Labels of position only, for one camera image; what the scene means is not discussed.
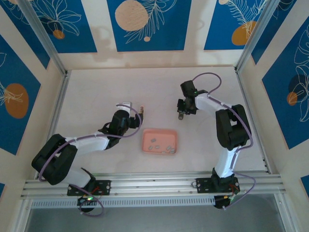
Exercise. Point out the olive and cream stapler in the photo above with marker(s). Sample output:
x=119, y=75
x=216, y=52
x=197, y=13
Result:
x=181, y=116

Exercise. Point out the pink and white stapler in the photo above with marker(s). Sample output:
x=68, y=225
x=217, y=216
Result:
x=142, y=110

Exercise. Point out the pink plastic tray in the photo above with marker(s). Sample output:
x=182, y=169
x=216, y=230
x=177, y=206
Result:
x=161, y=137

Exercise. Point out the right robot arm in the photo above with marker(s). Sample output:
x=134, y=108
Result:
x=225, y=164

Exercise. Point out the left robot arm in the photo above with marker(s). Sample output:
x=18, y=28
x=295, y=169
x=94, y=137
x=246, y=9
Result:
x=91, y=145

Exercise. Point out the controller board with LED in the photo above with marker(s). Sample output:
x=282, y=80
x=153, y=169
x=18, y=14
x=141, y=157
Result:
x=85, y=201
x=220, y=203

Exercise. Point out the grey metal panel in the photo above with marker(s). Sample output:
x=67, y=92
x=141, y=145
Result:
x=157, y=222

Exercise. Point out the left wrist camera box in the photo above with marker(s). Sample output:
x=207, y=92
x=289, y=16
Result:
x=125, y=105

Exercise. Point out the aluminium side rail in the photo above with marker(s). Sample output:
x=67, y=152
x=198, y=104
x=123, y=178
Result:
x=246, y=96
x=57, y=108

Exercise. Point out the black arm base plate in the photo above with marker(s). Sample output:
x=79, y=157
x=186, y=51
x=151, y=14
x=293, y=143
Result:
x=202, y=184
x=106, y=187

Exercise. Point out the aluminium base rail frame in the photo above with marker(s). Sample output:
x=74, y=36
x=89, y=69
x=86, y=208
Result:
x=157, y=183

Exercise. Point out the blue floral wall panel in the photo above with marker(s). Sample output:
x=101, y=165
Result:
x=24, y=36
x=277, y=31
x=305, y=183
x=169, y=36
x=277, y=108
x=217, y=24
x=79, y=29
x=2, y=189
x=24, y=77

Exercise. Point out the aluminium frame post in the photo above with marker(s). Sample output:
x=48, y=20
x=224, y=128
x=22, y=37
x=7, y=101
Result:
x=256, y=36
x=45, y=36

